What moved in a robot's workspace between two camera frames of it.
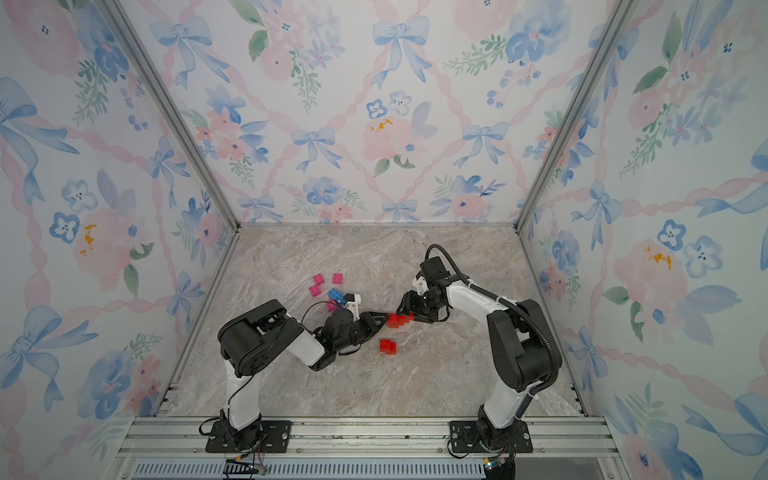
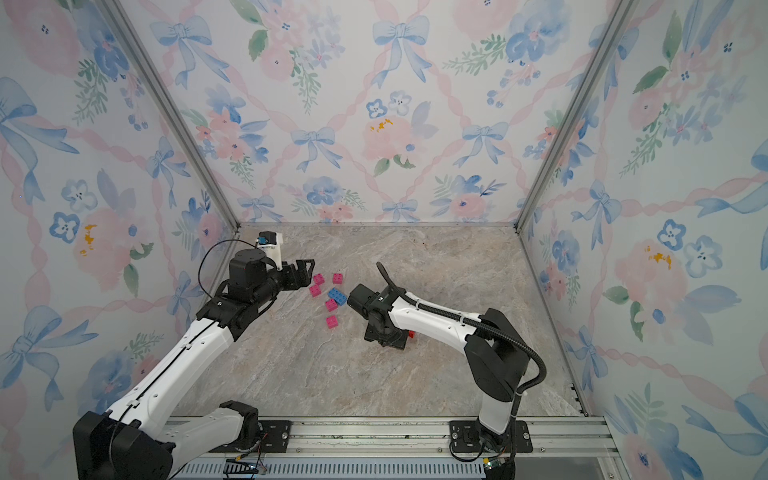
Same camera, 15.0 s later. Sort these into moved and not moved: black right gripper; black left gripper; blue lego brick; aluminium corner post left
Moved: black right gripper; black left gripper
Not moved: blue lego brick; aluminium corner post left
